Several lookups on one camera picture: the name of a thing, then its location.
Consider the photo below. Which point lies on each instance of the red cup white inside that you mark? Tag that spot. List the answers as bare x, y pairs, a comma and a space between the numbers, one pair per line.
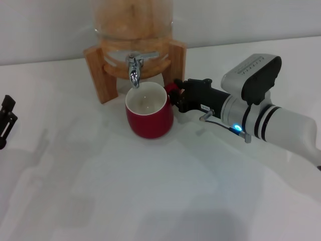
150, 125

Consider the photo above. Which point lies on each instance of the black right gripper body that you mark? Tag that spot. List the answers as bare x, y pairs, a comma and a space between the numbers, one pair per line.
200, 96

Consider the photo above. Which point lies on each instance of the silver black wrist camera box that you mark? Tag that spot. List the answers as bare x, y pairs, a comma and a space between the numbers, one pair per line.
253, 75

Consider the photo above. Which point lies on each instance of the chrome faucet tap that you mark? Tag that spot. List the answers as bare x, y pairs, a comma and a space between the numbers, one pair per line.
134, 72

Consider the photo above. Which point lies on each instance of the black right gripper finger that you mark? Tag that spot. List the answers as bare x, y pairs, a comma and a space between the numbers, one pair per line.
175, 99
180, 83

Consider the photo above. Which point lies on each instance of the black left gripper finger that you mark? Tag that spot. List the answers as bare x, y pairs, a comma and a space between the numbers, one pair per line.
7, 118

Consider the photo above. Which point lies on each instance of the wooden dispenser stand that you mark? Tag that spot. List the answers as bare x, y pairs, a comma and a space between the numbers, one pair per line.
176, 65

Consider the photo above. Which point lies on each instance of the glass beverage dispenser jar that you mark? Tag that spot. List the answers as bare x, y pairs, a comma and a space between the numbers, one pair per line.
133, 22

